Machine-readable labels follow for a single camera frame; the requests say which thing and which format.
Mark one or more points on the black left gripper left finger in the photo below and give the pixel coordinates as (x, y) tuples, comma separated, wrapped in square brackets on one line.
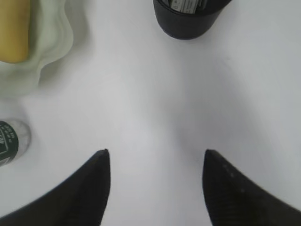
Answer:
[(78, 201)]

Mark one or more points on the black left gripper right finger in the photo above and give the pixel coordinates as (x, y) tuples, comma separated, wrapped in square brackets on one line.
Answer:
[(232, 199)]

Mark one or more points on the clear water bottle green label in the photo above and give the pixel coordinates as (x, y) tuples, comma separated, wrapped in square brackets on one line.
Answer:
[(15, 139)]

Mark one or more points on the grey white eraser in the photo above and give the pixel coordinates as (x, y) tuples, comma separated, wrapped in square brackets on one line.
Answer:
[(184, 6)]

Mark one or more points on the yellow mango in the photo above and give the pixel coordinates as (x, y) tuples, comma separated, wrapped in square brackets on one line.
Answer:
[(14, 30)]

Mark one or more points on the pale green wavy plate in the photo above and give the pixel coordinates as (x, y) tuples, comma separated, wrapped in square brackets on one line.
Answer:
[(51, 38)]

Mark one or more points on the black mesh pen holder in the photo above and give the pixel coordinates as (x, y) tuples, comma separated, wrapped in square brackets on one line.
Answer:
[(187, 26)]

